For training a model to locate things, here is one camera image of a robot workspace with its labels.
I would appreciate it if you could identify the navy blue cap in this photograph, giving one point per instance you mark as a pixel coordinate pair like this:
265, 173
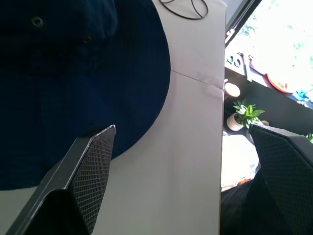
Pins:
78, 93

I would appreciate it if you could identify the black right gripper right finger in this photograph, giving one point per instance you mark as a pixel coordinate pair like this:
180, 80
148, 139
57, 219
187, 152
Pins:
286, 169

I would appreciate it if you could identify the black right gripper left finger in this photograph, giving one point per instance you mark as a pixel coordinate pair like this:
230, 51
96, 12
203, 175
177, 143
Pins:
73, 181

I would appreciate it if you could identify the orange round plate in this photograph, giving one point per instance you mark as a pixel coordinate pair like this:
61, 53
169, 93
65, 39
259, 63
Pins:
278, 84

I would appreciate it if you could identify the round wooden lamp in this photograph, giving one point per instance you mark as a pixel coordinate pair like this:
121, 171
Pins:
232, 89

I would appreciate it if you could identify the black window frame bar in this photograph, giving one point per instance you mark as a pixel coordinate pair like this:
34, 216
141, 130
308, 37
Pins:
240, 18

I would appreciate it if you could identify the potted green plant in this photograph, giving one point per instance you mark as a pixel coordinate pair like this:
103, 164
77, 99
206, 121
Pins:
244, 115

